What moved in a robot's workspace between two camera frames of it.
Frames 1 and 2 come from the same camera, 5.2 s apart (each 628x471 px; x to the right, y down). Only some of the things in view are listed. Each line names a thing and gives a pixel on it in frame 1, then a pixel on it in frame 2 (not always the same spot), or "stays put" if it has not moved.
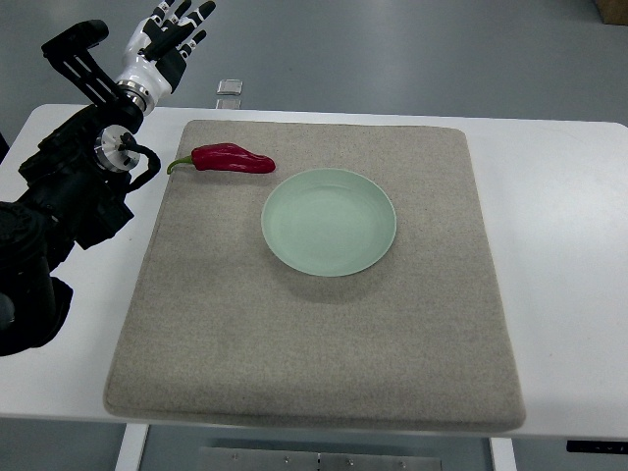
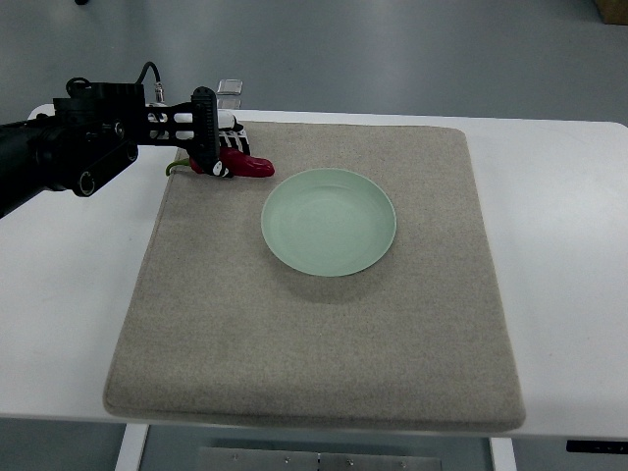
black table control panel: x=598 y=446 stays put
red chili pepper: x=227 y=157 stays put
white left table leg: x=131 y=446 stays put
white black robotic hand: x=155 y=56 to x=232 y=134
